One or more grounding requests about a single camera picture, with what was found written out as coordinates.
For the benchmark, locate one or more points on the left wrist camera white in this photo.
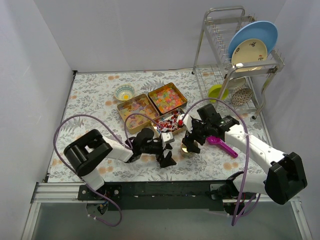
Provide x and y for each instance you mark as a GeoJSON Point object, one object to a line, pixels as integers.
{"type": "Point", "coordinates": [167, 137]}

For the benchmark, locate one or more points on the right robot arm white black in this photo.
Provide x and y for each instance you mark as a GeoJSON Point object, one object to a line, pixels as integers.
{"type": "Point", "coordinates": [285, 174]}

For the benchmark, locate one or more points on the gold round tin lid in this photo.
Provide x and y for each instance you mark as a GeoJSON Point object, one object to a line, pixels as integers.
{"type": "Point", "coordinates": [184, 152]}

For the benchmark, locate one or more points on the tin of star candies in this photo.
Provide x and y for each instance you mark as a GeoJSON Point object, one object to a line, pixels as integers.
{"type": "Point", "coordinates": [167, 98]}

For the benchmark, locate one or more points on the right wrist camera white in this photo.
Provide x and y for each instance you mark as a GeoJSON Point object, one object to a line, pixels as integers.
{"type": "Point", "coordinates": [185, 120]}

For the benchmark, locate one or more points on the patterned ceramic bowl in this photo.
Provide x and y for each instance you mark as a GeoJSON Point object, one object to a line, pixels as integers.
{"type": "Point", "coordinates": [124, 92]}

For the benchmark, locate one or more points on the lime green bowl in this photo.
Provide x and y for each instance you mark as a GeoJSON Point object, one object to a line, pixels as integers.
{"type": "Point", "coordinates": [213, 92]}

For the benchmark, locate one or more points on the patterned dark bowl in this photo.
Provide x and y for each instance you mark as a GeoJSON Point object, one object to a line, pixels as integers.
{"type": "Point", "coordinates": [241, 95]}

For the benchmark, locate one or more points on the floral tablecloth mat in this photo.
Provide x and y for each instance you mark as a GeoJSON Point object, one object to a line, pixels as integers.
{"type": "Point", "coordinates": [92, 105]}

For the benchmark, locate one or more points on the magenta plastic scoop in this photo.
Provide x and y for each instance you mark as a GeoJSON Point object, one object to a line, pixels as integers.
{"type": "Point", "coordinates": [216, 141]}

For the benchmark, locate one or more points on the tin of jelly candies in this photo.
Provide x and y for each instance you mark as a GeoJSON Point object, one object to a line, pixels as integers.
{"type": "Point", "coordinates": [140, 104]}

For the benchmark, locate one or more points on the tin of lollipops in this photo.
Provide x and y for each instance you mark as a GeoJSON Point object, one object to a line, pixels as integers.
{"type": "Point", "coordinates": [169, 121]}

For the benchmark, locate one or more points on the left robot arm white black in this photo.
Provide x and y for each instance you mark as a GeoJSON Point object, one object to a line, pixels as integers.
{"type": "Point", "coordinates": [87, 152]}

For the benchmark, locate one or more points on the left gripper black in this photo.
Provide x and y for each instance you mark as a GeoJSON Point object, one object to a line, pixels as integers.
{"type": "Point", "coordinates": [161, 151]}

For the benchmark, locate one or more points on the cream plate with flowers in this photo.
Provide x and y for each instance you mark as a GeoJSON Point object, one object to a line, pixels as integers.
{"type": "Point", "coordinates": [250, 50]}

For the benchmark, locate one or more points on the metal dish rack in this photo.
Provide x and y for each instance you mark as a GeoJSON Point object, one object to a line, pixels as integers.
{"type": "Point", "coordinates": [213, 65]}

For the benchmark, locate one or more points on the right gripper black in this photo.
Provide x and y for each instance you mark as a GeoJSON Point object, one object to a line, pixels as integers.
{"type": "Point", "coordinates": [194, 131]}

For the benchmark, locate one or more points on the blue plate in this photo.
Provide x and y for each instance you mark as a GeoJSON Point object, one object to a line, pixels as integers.
{"type": "Point", "coordinates": [263, 30]}

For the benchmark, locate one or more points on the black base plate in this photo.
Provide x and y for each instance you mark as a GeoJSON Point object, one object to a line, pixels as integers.
{"type": "Point", "coordinates": [163, 195]}

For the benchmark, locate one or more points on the white bowl in rack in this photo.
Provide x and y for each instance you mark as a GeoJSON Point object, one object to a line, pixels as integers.
{"type": "Point", "coordinates": [236, 82]}

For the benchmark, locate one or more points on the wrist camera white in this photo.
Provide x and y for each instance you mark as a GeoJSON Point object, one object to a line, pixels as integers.
{"type": "Point", "coordinates": [167, 137]}
{"type": "Point", "coordinates": [185, 120]}

